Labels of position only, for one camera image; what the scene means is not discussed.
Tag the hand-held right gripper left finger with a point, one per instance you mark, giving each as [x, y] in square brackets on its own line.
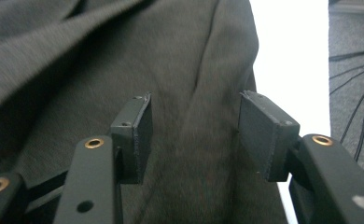
[133, 140]

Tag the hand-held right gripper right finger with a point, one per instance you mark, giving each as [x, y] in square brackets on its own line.
[264, 137]

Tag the dark pleated skirt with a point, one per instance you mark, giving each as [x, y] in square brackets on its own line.
[108, 62]

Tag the white board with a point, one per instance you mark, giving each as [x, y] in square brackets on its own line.
[289, 62]

